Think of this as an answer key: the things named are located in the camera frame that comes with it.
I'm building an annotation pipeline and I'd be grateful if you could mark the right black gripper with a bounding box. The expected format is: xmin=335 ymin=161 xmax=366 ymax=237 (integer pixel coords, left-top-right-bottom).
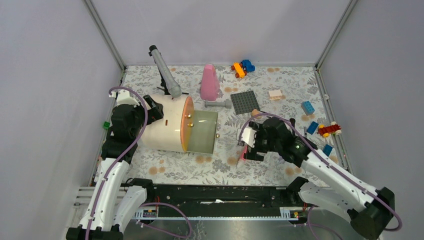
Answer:
xmin=243 ymin=121 xmax=282 ymax=162

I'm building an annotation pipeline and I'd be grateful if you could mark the pink tube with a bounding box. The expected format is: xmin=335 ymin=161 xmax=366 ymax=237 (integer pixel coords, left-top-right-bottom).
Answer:
xmin=237 ymin=145 xmax=248 ymax=164

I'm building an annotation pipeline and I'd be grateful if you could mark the cream round drawer organizer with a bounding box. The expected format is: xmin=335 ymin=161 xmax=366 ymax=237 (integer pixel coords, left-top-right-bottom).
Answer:
xmin=140 ymin=94 xmax=218 ymax=155

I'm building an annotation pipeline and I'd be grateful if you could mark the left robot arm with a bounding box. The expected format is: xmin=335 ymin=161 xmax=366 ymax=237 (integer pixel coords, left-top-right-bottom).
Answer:
xmin=65 ymin=86 xmax=164 ymax=240

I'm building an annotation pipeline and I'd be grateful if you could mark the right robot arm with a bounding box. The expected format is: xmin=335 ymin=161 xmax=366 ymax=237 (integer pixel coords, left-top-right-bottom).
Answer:
xmin=236 ymin=115 xmax=398 ymax=240

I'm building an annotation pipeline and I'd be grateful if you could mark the beige makeup sponge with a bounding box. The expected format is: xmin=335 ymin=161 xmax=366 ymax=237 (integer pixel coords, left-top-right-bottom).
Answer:
xmin=250 ymin=109 xmax=261 ymax=117

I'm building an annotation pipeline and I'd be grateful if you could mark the grey microphone on stand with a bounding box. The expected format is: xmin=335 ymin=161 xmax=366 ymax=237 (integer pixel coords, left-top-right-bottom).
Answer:
xmin=148 ymin=45 xmax=184 ymax=98

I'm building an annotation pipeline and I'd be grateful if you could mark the green small block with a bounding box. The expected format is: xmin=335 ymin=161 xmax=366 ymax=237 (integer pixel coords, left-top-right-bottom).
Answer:
xmin=102 ymin=121 xmax=110 ymax=130

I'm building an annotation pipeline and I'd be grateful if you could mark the grey lego baseplate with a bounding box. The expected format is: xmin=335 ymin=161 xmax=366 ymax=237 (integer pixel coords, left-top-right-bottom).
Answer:
xmin=230 ymin=90 xmax=260 ymax=115

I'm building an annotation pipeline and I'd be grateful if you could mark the pink cone bottle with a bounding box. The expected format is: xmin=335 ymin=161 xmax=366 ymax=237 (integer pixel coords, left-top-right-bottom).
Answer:
xmin=199 ymin=63 xmax=220 ymax=101

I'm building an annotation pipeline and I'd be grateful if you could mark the beige lego brick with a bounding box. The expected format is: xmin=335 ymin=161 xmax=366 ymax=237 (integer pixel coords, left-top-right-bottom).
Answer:
xmin=268 ymin=89 xmax=283 ymax=101

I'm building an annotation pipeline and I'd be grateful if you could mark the light blue lego brick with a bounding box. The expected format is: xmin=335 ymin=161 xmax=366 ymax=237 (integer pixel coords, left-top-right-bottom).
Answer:
xmin=301 ymin=100 xmax=315 ymax=116

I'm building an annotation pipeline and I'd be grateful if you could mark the blue lego brick lower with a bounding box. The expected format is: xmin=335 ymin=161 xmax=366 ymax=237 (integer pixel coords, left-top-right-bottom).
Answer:
xmin=322 ymin=144 xmax=334 ymax=157

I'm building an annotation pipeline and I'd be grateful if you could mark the red yellow toy car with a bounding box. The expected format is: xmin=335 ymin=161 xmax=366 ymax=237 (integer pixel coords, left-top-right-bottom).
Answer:
xmin=317 ymin=121 xmax=342 ymax=138

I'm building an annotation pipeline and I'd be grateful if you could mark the orange and blue toy car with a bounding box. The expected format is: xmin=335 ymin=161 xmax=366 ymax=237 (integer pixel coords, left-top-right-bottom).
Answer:
xmin=230 ymin=59 xmax=256 ymax=79

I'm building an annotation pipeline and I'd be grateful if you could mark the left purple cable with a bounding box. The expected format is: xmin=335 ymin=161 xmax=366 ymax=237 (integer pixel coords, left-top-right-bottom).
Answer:
xmin=84 ymin=86 xmax=194 ymax=240

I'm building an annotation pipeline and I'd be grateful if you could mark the purple cable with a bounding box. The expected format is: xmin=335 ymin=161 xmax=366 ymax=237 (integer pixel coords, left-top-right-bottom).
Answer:
xmin=84 ymin=86 xmax=194 ymax=240
xmin=237 ymin=112 xmax=403 ymax=240

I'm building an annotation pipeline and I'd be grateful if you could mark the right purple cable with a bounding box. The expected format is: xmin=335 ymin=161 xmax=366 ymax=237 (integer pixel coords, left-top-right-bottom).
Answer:
xmin=237 ymin=112 xmax=403 ymax=240

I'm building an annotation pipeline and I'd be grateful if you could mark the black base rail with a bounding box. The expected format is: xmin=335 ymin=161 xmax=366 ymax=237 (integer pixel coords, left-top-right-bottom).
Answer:
xmin=142 ymin=184 xmax=310 ymax=219

